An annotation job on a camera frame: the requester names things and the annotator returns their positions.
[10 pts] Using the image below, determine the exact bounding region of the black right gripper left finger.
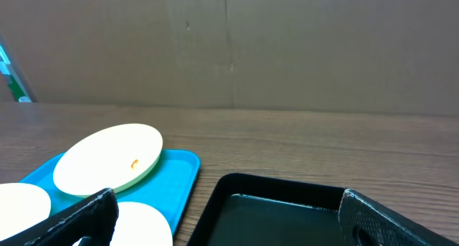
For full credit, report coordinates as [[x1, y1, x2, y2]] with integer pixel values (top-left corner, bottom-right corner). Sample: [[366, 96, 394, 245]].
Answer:
[[1, 188, 119, 246]]

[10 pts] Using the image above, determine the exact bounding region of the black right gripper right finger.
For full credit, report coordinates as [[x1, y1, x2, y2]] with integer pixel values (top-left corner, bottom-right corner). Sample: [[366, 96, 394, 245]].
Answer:
[[339, 189, 458, 246]]

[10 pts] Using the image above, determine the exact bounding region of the white plate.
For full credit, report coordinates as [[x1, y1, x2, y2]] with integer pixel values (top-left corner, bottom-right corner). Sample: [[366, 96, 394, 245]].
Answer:
[[1, 183, 51, 241], [73, 201, 174, 246]]

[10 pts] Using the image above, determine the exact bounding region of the black water tray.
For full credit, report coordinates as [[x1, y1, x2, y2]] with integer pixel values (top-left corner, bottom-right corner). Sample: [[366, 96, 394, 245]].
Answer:
[[189, 173, 362, 245]]

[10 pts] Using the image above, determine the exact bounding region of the light green plate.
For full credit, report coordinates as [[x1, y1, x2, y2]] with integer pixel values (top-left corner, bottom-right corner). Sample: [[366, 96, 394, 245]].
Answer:
[[53, 123, 163, 197]]

